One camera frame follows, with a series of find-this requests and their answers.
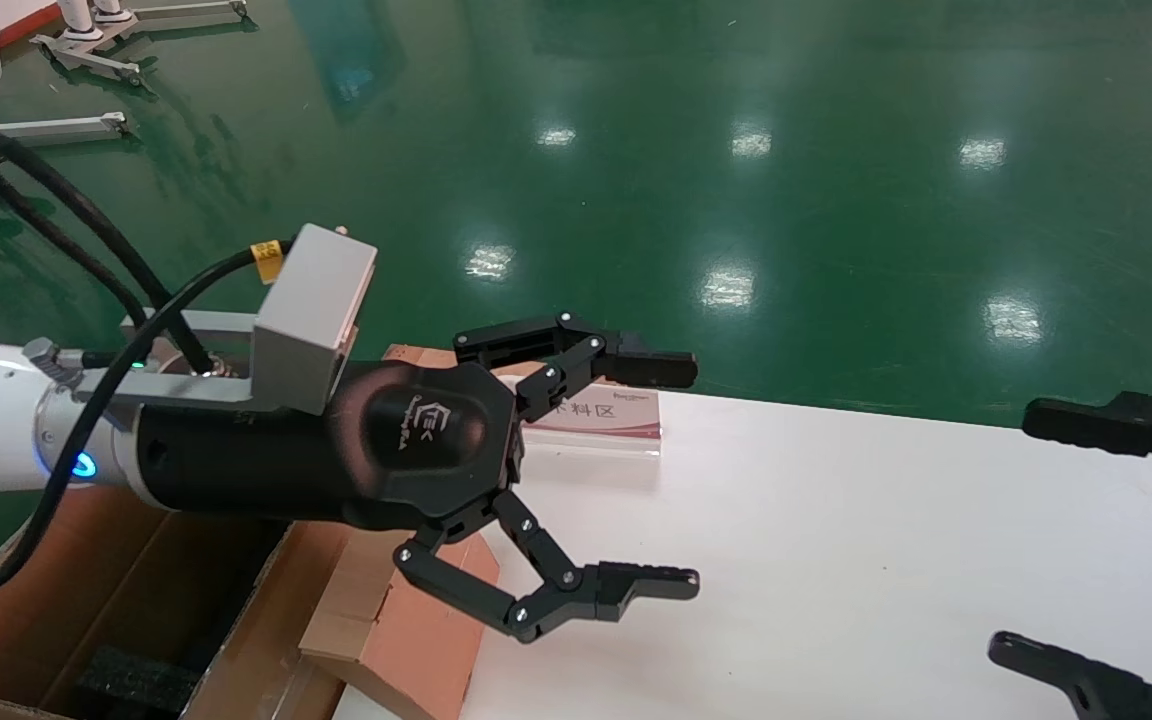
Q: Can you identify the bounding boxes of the white metal floor rail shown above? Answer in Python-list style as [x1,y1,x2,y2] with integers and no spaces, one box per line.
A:
[0,112,127,143]

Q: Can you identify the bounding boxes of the white wheeled stand base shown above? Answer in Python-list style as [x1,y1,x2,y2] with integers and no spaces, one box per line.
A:
[31,0,152,87]
[91,0,249,27]

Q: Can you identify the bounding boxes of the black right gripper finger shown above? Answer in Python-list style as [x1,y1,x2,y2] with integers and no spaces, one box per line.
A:
[1022,392,1152,498]
[988,630,1152,720]

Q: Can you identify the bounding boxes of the brown wooden board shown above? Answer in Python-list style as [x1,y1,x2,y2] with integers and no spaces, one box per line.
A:
[383,344,537,381]

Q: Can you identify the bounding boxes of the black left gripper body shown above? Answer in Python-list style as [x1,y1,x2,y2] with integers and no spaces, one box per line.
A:
[136,358,524,533]

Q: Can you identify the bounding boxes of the clear acrylic sign holder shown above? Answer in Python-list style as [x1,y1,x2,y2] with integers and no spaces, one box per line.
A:
[524,385,663,458]

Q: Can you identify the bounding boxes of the large open cardboard box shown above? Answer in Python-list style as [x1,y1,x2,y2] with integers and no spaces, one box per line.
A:
[0,485,349,720]

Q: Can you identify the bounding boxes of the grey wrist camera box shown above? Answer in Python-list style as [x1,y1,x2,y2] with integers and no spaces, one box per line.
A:
[253,223,378,415]

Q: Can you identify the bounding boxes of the small cardboard box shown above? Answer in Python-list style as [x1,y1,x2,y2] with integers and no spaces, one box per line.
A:
[298,522,501,720]

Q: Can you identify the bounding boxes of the silver camera mounting bracket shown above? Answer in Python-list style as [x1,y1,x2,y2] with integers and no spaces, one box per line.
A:
[121,308,267,409]

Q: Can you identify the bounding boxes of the black foam block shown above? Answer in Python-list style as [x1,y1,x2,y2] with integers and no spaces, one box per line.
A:
[76,645,202,716]

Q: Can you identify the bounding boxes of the thin black yellow-tagged cable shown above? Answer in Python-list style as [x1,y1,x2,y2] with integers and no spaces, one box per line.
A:
[0,238,295,598]

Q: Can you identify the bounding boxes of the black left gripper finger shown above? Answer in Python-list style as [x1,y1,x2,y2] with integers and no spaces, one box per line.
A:
[453,313,699,422]
[393,488,701,644]

